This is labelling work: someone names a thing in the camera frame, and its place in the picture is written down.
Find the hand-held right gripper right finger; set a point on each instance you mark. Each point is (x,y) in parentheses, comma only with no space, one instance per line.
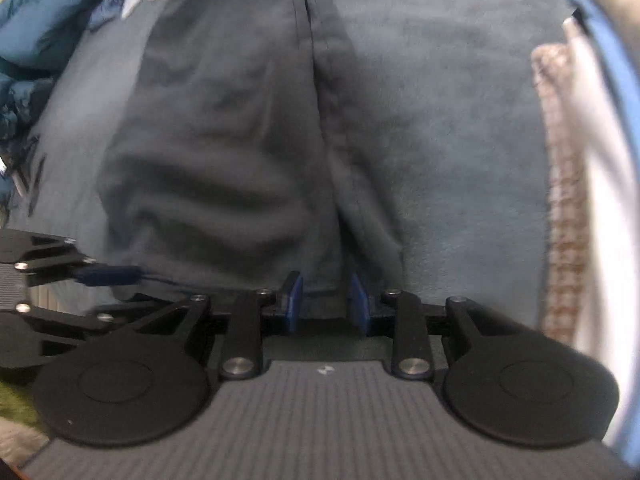
(360,305)

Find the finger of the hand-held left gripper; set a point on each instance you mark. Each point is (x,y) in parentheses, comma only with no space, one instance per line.
(107,275)
(75,316)

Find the teal padded jacket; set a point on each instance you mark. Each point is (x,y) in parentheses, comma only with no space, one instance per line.
(45,10)

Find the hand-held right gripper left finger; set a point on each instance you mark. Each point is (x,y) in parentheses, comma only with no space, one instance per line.
(295,305)

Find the blue-grey blanket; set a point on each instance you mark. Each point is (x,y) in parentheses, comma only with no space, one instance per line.
(450,135)

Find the dark grey pants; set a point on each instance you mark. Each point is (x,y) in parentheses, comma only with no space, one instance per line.
(225,135)

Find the white folded cloth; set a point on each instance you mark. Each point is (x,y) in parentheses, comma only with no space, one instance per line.
(607,210)

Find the blue folded cloth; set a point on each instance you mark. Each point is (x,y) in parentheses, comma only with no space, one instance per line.
(615,60)

